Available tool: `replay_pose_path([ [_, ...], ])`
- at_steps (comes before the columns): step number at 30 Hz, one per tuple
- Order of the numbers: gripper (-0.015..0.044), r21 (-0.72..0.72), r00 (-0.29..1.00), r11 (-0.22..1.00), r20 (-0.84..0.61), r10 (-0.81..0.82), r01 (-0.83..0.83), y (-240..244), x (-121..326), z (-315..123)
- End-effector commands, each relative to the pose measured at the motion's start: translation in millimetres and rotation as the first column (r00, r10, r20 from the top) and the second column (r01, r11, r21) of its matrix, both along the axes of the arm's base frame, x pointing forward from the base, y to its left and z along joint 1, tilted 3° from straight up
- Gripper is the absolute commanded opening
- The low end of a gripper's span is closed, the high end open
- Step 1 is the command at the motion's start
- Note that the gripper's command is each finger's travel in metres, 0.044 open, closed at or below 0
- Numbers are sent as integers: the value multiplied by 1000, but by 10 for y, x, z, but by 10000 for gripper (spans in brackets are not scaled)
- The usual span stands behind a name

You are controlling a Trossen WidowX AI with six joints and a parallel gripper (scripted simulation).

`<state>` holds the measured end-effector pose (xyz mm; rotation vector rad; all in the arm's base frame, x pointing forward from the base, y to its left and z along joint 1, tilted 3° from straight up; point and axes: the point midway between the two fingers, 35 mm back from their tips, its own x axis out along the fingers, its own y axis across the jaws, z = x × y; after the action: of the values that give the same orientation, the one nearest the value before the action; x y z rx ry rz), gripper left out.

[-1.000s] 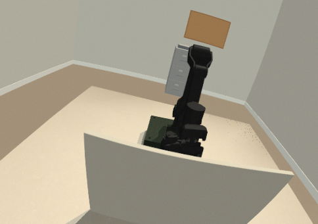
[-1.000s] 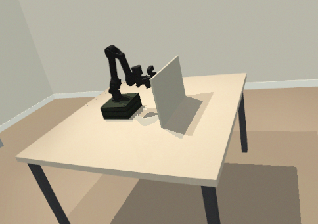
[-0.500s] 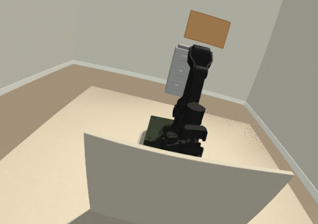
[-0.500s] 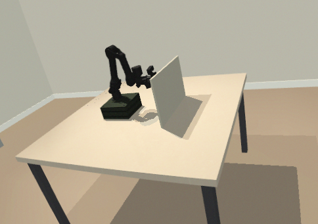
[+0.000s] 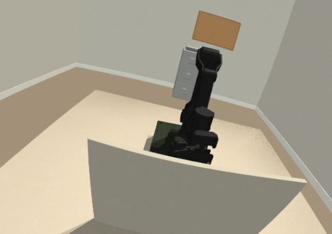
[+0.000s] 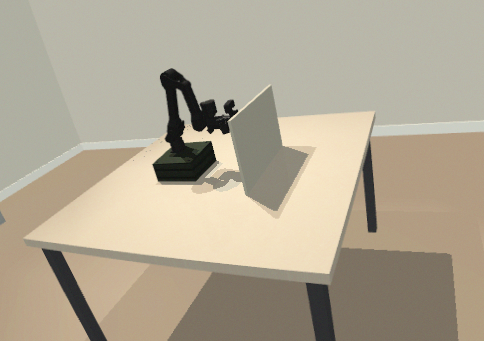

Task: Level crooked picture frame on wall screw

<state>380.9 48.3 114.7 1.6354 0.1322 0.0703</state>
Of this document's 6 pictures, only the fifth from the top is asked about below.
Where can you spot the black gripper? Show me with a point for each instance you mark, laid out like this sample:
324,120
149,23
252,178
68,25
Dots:
200,140

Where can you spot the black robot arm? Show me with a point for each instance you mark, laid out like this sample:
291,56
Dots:
196,116

